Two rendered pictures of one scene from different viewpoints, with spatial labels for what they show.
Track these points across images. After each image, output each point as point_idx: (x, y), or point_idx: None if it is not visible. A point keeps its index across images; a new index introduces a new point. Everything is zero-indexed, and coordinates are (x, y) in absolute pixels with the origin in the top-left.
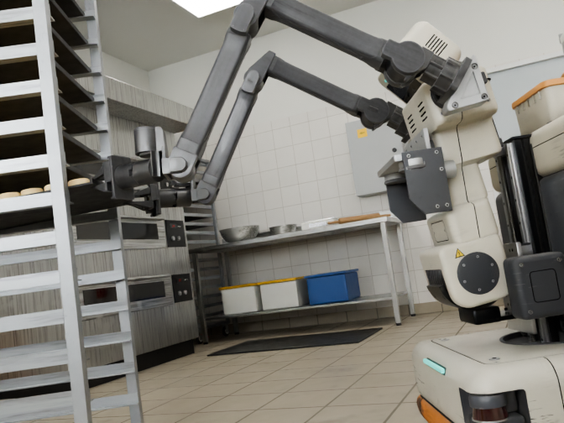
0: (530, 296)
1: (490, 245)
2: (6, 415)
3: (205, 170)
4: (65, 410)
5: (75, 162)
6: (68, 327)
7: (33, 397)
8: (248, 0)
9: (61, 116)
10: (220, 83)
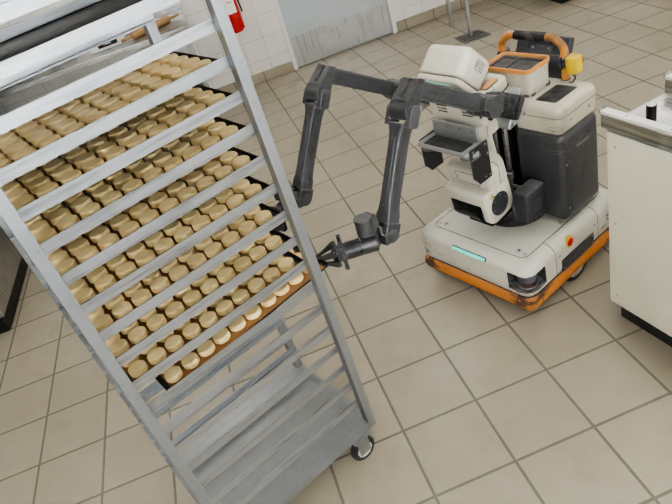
0: (532, 212)
1: (504, 185)
2: (218, 407)
3: (301, 180)
4: (255, 381)
5: None
6: (346, 357)
7: (329, 400)
8: (412, 99)
9: None
10: (402, 167)
